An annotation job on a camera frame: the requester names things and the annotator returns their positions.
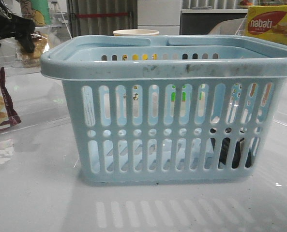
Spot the packaged bread clear wrapper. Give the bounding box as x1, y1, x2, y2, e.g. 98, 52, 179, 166
16, 31, 49, 68

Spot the light blue plastic basket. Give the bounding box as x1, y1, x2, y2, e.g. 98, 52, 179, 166
40, 35, 287, 184

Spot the clear acrylic display shelf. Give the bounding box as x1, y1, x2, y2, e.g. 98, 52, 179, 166
0, 13, 71, 76

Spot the cream paper cup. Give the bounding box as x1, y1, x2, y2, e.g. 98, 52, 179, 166
113, 29, 159, 36

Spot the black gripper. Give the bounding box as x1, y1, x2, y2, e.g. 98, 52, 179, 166
0, 0, 35, 53

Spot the dark tissue pack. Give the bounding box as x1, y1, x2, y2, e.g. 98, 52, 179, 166
218, 137, 252, 169

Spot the green cartoon drink carton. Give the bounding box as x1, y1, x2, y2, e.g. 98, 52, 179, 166
19, 0, 51, 27

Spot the white cabinet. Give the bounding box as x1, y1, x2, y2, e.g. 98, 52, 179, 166
137, 0, 182, 35

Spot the yellow nabati wafer box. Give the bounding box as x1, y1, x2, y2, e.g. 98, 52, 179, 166
244, 5, 287, 45

